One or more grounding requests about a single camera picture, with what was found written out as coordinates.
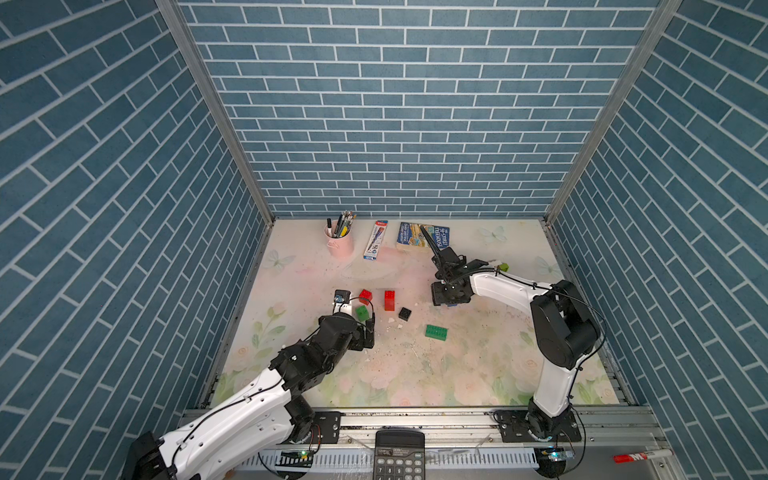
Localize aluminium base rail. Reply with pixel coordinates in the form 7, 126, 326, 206
161, 405, 679, 480

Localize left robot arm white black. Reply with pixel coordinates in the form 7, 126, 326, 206
120, 311, 375, 479

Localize white red pen box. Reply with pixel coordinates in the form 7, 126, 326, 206
363, 220, 389, 261

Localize black calculator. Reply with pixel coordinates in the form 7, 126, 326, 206
373, 428, 426, 480

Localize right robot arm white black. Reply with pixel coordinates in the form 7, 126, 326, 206
429, 242, 602, 441

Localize pens in cup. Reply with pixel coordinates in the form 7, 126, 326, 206
326, 211, 356, 239

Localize pink pen holder cup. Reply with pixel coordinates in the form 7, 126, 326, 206
325, 229, 354, 259

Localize green long lego brick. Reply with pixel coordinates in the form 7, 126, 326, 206
424, 324, 448, 341

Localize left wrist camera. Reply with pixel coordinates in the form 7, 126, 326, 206
333, 289, 351, 304

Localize red white marker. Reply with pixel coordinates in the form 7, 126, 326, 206
613, 449, 674, 464

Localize red lego brick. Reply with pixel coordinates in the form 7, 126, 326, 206
359, 289, 372, 305
384, 290, 396, 312

